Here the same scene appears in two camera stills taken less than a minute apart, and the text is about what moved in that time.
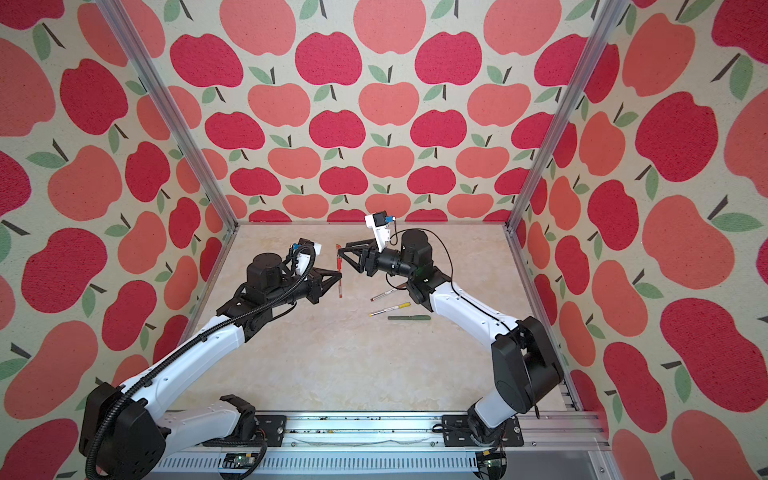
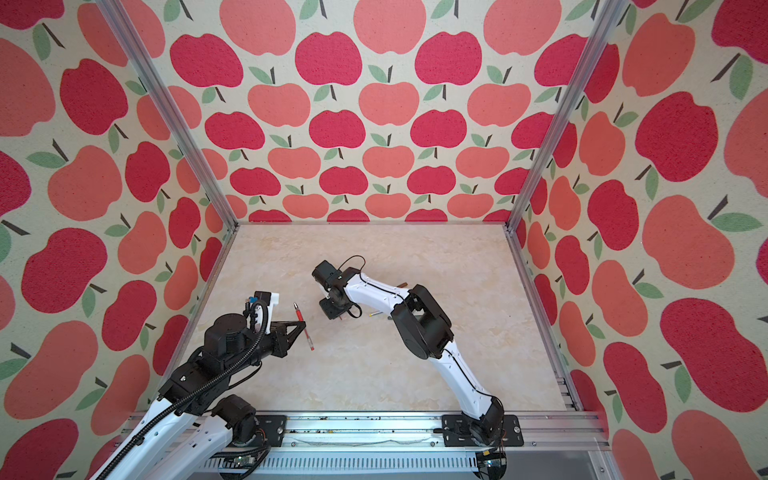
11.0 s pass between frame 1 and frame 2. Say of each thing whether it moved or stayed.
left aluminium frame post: stayed
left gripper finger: moved
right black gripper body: moved
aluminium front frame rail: stayed
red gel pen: moved
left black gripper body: moved
